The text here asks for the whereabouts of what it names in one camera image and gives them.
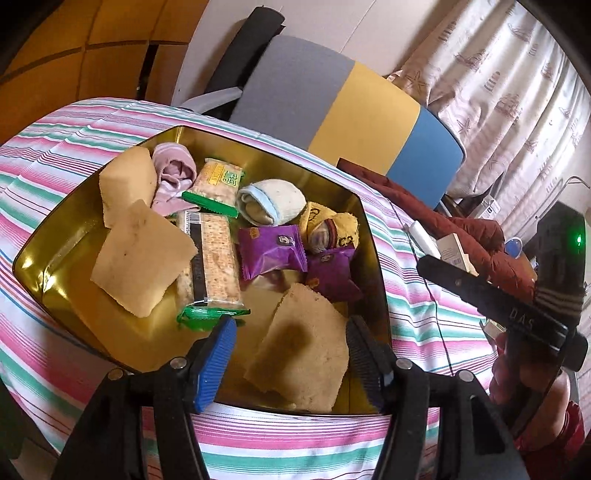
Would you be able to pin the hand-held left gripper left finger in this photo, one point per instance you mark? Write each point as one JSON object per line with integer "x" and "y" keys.
{"x": 214, "y": 364}

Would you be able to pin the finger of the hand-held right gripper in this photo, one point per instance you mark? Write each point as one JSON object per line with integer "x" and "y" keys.
{"x": 457, "y": 281}

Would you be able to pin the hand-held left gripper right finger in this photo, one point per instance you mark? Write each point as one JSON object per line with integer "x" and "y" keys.
{"x": 364, "y": 360}

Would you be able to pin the long cracker packet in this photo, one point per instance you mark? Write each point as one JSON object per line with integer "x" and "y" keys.
{"x": 217, "y": 258}

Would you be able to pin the gold tin container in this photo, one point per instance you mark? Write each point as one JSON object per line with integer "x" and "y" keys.
{"x": 60, "y": 277}

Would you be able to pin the thick yellow sponge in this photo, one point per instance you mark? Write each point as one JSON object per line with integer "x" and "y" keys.
{"x": 124, "y": 180}

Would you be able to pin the person's right forearm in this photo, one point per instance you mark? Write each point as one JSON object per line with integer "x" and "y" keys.
{"x": 568, "y": 429}

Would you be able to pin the person's right hand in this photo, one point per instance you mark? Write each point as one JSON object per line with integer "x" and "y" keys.
{"x": 505, "y": 369}

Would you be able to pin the cream box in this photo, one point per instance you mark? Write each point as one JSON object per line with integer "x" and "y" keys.
{"x": 455, "y": 249}

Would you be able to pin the dark red jacket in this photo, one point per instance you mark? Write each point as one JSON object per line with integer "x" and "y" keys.
{"x": 485, "y": 240}

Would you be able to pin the blue round object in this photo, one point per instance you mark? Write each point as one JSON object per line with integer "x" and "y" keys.
{"x": 513, "y": 245}

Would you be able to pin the white tube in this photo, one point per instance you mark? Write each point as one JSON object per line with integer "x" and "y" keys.
{"x": 422, "y": 237}

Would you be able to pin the white box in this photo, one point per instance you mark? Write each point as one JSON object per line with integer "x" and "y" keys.
{"x": 489, "y": 205}

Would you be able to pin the purple snack packet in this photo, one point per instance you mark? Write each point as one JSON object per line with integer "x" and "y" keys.
{"x": 332, "y": 274}
{"x": 272, "y": 251}

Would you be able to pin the yellow patterned sock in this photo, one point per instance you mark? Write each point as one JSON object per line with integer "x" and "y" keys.
{"x": 341, "y": 226}

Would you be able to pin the cream sock with blue cuff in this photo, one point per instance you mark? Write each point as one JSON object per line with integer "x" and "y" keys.
{"x": 281, "y": 201}

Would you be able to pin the green cracker packet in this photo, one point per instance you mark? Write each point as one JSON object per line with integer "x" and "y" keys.
{"x": 214, "y": 182}

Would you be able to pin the pink sock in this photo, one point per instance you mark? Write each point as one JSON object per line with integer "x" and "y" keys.
{"x": 173, "y": 170}

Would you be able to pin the patterned curtain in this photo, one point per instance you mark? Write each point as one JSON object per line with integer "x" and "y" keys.
{"x": 508, "y": 69}

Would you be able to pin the grey yellow blue chair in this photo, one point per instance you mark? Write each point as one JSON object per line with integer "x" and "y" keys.
{"x": 295, "y": 92}

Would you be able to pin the striped tablecloth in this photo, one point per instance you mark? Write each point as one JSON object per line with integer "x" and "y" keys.
{"x": 55, "y": 129}

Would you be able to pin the wooden wardrobe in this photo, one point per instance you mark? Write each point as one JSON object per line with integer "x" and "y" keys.
{"x": 92, "y": 27}

